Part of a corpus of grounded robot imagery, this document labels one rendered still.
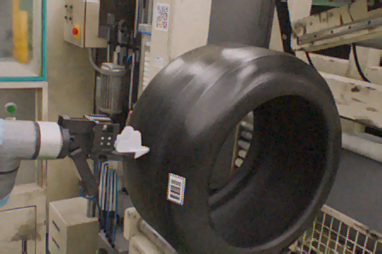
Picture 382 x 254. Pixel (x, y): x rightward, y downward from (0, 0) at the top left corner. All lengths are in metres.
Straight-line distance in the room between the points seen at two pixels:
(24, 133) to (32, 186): 0.79
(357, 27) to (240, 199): 0.61
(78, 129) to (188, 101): 0.24
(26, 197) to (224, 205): 0.66
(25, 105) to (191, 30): 0.60
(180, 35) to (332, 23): 0.44
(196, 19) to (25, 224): 0.89
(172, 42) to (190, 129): 0.42
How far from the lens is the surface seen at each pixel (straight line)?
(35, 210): 1.67
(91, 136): 0.95
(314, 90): 1.15
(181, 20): 1.32
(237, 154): 1.74
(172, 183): 0.98
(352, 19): 1.37
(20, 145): 0.89
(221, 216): 1.44
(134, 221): 1.40
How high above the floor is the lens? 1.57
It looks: 16 degrees down
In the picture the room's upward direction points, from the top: 6 degrees clockwise
